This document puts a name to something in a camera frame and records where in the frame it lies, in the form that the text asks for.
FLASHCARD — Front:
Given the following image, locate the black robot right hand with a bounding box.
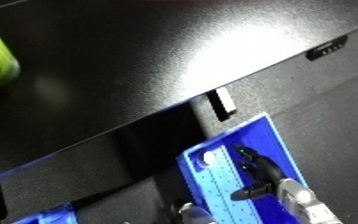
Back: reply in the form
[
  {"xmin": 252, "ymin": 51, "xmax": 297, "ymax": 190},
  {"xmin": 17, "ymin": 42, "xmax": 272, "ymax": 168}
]
[{"xmin": 228, "ymin": 144, "xmax": 290, "ymax": 202}]

